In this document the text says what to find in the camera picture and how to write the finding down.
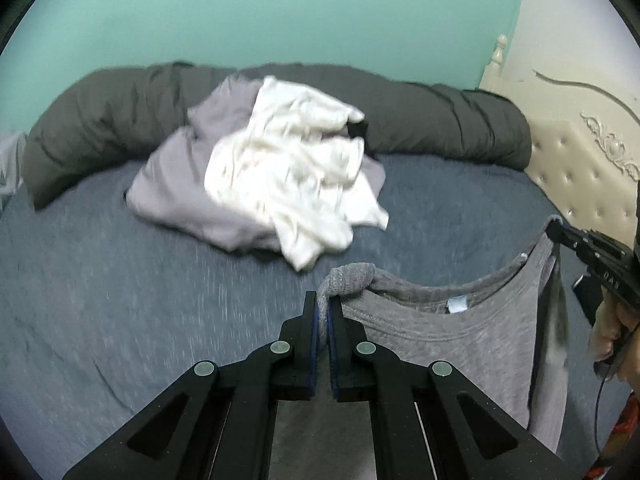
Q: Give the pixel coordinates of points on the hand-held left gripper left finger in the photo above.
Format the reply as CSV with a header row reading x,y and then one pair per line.
x,y
314,350

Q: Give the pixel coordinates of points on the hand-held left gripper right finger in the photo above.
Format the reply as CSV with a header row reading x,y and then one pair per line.
x,y
333,360

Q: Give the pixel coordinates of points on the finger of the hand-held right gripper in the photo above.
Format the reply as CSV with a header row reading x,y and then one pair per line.
x,y
572,242

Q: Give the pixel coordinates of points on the grey sweater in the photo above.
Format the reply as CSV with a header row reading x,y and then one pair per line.
x,y
450,350

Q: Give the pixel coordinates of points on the person's right hand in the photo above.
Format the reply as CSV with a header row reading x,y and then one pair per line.
x,y
612,335

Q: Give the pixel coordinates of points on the cream tufted headboard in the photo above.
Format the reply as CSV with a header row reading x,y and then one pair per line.
x,y
575,170

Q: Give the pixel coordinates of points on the white shirt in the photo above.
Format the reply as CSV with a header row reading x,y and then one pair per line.
x,y
280,170

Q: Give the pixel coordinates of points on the lavender grey garment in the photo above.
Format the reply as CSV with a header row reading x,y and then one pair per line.
x,y
170,190

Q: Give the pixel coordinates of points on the dark grey rolled duvet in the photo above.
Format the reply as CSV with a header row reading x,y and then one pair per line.
x,y
100,115

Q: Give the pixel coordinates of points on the light grey bedding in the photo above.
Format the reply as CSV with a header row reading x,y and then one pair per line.
x,y
10,160

